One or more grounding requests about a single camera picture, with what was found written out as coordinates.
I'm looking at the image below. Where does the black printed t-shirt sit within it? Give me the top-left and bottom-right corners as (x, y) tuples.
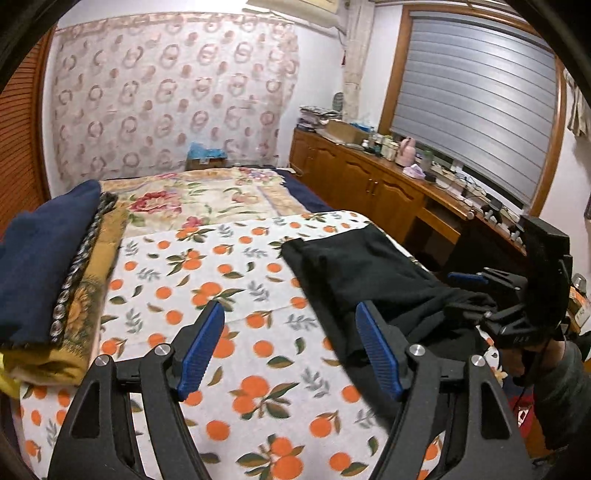
(280, 225), (494, 426)

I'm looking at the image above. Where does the person right hand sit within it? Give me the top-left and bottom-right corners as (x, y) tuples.
(500, 339), (566, 385)

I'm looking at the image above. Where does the wooden sideboard cabinet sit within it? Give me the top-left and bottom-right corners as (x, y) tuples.
(290, 129), (525, 269)

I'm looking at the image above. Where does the orange print white bedsheet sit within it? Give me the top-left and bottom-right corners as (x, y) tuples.
(13, 209), (509, 480)

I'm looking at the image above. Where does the mustard sunflower folded garment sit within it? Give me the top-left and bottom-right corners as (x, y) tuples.
(1, 192), (127, 386)

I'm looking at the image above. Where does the floral cream quilt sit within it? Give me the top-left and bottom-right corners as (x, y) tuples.
(100, 167), (307, 237)

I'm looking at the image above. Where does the dark navy blanket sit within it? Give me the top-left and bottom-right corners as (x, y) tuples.
(276, 169), (332, 213)

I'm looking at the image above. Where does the grey window blind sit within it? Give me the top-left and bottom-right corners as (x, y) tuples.
(390, 10), (557, 205)

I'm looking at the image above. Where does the navy blue folded garment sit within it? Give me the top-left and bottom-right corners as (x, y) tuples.
(1, 180), (101, 347)

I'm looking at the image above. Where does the blue item box by bed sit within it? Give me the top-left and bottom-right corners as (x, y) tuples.
(185, 142), (228, 171)

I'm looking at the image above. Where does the cardboard box on cabinet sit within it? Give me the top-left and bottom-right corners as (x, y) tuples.
(322, 119), (369, 145)

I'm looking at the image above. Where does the stack of folded fabrics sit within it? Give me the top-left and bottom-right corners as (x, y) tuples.
(295, 106), (342, 132)

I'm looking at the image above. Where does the pink circle patterned curtain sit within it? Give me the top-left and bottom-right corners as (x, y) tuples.
(51, 13), (300, 186)

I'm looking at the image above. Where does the cream side curtain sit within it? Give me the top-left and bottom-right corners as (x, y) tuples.
(342, 0), (375, 121)

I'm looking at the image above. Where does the brown louvered wardrobe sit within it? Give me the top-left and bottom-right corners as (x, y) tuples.
(0, 29), (55, 230)

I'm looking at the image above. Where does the beige wall air conditioner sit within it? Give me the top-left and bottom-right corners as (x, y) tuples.
(246, 0), (339, 28)

